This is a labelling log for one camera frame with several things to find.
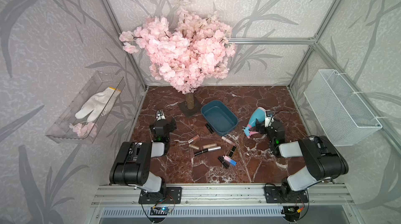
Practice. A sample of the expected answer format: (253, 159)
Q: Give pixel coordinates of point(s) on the black silver mascara tube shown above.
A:
(207, 150)

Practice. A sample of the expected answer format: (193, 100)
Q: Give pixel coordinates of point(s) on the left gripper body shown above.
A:
(169, 127)

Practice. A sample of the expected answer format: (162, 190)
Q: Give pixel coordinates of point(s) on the aluminium front rail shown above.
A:
(232, 194)

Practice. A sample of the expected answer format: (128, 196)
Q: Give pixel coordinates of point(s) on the rose gold lipstick tube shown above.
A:
(193, 139)

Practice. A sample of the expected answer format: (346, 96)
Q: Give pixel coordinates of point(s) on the clear acrylic wall tray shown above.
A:
(82, 120)

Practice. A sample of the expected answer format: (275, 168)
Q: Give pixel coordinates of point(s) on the black gold square lipstick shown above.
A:
(232, 152)

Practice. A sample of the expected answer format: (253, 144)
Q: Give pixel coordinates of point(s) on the left circuit board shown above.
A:
(161, 211)

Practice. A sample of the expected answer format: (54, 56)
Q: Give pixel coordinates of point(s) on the right circuit board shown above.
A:
(292, 210)

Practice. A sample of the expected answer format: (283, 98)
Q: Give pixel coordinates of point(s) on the white work glove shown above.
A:
(99, 104)

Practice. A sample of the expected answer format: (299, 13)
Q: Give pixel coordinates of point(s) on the pink cherry blossom tree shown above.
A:
(198, 49)

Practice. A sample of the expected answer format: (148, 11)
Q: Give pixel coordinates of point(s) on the circuit board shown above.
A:
(292, 210)
(161, 211)

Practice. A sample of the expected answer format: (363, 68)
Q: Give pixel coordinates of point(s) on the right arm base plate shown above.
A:
(284, 195)

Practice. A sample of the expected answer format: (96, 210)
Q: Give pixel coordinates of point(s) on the short gold lipstick tube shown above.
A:
(194, 147)

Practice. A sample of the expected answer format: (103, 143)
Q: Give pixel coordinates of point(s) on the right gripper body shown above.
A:
(266, 130)

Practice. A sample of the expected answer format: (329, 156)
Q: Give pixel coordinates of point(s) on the teal plastic storage box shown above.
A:
(220, 118)

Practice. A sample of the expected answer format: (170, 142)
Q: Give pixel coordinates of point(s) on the small black lipstick tube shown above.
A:
(209, 128)

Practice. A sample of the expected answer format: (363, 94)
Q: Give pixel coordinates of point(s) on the pink blue gradient lipstick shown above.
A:
(229, 160)

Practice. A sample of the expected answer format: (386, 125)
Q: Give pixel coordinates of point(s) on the white wire mesh basket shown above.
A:
(343, 115)

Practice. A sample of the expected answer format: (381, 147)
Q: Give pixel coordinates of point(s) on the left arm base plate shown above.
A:
(168, 195)

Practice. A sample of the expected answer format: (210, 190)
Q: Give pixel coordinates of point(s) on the beige lipstick tube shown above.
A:
(209, 146)

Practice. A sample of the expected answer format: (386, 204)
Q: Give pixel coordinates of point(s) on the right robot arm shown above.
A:
(322, 160)

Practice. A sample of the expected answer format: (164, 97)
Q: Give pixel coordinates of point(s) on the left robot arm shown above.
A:
(132, 164)

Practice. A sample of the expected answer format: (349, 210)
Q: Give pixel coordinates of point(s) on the pink flower sprig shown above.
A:
(85, 129)

